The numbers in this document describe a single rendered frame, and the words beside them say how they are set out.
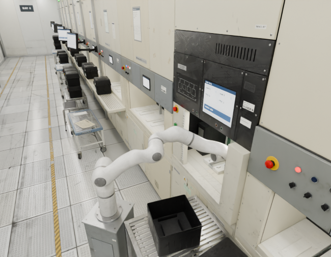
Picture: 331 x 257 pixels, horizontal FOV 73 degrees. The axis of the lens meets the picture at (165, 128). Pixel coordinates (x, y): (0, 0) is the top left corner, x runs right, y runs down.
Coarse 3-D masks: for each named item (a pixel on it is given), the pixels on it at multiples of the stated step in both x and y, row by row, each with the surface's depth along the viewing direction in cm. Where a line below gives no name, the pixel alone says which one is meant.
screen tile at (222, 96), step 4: (220, 92) 130; (220, 96) 130; (224, 96) 128; (228, 96) 124; (232, 96) 122; (224, 100) 128; (228, 100) 125; (232, 100) 122; (220, 104) 132; (228, 104) 126; (232, 104) 123; (220, 108) 132; (224, 108) 130; (228, 108) 126; (228, 112) 127
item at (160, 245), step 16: (160, 208) 154; (176, 208) 159; (192, 208) 144; (160, 224) 152; (176, 224) 152; (192, 224) 148; (160, 240) 126; (176, 240) 131; (192, 240) 136; (160, 256) 133
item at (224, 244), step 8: (224, 240) 131; (216, 248) 127; (224, 248) 127; (232, 248) 127; (200, 256) 123; (208, 256) 123; (216, 256) 122; (224, 256) 122; (232, 256) 122; (240, 256) 123
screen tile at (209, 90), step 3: (207, 87) 140; (210, 87) 137; (207, 90) 141; (210, 90) 138; (213, 90) 135; (210, 93) 139; (213, 93) 136; (207, 96) 142; (216, 96) 134; (207, 99) 143; (210, 99) 140; (213, 99) 137; (216, 99) 134; (207, 102) 143; (210, 102) 140; (213, 102) 138; (216, 102) 135; (213, 105) 138
